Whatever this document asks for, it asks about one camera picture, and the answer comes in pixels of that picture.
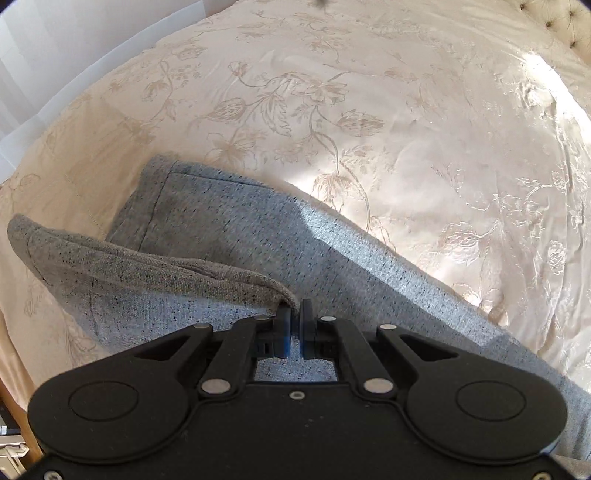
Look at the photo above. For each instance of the grey speckled pants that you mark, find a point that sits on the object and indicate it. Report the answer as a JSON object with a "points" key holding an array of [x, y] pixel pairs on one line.
{"points": [[221, 230]]}

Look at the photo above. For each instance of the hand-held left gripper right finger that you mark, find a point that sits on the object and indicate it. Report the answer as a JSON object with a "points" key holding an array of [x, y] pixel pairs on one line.
{"points": [[305, 333]]}

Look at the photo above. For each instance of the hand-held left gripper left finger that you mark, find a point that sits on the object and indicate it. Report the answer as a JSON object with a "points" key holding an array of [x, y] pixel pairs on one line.
{"points": [[283, 333]]}

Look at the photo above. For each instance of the white curtain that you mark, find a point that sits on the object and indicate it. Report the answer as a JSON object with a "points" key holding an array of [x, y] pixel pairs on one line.
{"points": [[41, 60]]}

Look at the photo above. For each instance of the cream tufted headboard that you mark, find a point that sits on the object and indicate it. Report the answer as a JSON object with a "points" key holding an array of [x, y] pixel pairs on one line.
{"points": [[561, 25]]}

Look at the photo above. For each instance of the cream floral bedspread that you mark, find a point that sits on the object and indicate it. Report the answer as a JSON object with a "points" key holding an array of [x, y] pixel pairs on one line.
{"points": [[369, 92]]}

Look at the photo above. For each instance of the wooden bed frame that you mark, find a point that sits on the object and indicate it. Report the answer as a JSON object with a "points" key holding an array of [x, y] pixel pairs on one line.
{"points": [[21, 415]]}

